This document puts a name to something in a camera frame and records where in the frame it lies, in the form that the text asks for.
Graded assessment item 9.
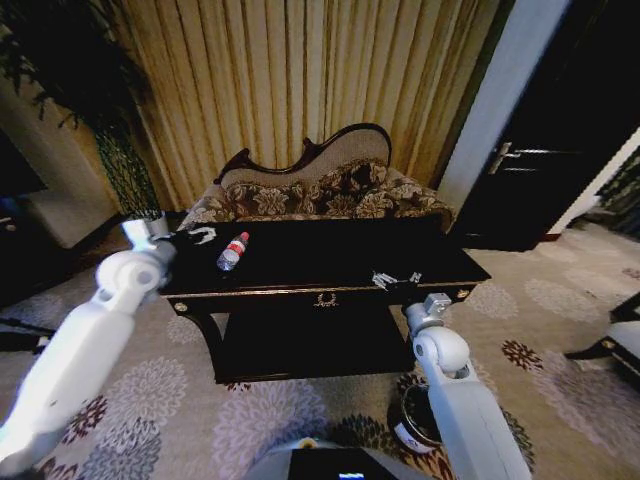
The black round trash bin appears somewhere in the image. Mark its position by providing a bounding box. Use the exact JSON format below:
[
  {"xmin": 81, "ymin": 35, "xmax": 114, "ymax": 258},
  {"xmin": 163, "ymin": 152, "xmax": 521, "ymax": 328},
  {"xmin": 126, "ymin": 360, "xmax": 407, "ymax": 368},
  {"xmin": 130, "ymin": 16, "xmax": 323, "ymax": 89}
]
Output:
[{"xmin": 387, "ymin": 382, "xmax": 444, "ymax": 454}]

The clear plastic bottle red label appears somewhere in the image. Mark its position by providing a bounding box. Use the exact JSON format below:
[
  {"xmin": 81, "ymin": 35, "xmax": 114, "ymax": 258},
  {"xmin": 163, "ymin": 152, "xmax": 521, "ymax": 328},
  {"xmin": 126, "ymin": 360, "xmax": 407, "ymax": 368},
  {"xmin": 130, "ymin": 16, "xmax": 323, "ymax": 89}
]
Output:
[{"xmin": 216, "ymin": 231, "xmax": 250, "ymax": 272}]

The dark wooden coffee table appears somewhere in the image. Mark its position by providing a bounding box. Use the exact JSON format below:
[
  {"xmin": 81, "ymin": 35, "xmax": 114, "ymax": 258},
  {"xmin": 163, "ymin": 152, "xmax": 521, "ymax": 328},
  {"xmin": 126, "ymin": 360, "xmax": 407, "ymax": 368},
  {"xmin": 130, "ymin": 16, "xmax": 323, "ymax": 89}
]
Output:
[{"xmin": 159, "ymin": 217, "xmax": 492, "ymax": 385}]

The green net-patterned plant pot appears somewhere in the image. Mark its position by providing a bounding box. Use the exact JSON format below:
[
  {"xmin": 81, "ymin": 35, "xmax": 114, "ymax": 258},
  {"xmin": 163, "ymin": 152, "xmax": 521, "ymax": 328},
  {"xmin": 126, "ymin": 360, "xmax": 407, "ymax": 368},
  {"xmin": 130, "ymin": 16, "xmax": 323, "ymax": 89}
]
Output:
[{"xmin": 94, "ymin": 127, "xmax": 162, "ymax": 220}]

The floral upholstered chaise sofa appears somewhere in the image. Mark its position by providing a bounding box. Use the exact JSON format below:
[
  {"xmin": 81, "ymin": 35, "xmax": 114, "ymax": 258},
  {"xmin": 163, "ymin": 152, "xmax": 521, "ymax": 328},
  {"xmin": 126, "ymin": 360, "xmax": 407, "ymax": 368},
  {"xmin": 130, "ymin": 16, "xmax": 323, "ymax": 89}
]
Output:
[{"xmin": 177, "ymin": 123, "xmax": 456, "ymax": 234}]

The beige pleated curtain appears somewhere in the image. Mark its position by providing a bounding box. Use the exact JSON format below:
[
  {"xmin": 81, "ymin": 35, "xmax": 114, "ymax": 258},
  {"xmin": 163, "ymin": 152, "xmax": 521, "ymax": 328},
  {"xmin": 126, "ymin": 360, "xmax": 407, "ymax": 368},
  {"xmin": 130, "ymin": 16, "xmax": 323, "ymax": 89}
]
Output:
[{"xmin": 107, "ymin": 0, "xmax": 516, "ymax": 211}]

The dark wooden door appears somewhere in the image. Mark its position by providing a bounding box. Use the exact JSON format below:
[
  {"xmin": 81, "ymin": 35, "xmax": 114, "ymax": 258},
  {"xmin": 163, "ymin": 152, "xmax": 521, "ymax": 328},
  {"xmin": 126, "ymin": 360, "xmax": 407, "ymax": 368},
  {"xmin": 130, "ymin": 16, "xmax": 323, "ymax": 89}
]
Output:
[{"xmin": 449, "ymin": 0, "xmax": 640, "ymax": 252}]

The dark framed pale armchair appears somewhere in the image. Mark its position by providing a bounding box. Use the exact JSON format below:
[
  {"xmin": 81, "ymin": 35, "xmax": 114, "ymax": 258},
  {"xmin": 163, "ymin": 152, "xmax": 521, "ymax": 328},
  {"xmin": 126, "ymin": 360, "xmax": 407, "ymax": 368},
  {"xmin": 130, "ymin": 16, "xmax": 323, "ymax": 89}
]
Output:
[{"xmin": 564, "ymin": 293, "xmax": 640, "ymax": 392}]

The dark green leafy plant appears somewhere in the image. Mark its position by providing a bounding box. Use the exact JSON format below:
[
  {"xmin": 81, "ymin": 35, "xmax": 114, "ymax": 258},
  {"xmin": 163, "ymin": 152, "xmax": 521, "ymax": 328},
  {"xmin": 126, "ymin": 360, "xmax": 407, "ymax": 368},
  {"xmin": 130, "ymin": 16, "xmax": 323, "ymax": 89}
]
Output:
[{"xmin": 0, "ymin": 0, "xmax": 151, "ymax": 132}]

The silver door handle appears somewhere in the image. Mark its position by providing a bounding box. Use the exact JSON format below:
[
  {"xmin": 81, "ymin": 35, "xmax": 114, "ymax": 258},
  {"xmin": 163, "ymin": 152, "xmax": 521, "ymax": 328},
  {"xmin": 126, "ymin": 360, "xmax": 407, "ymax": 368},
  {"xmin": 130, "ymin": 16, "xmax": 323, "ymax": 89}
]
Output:
[{"xmin": 488, "ymin": 141, "xmax": 522, "ymax": 176}]

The white door frame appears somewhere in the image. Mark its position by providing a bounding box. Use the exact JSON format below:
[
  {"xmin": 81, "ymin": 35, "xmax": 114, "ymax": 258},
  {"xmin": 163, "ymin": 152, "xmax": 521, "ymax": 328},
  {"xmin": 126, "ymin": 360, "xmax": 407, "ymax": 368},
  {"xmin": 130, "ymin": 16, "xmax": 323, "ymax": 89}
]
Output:
[{"xmin": 436, "ymin": 0, "xmax": 572, "ymax": 207}]

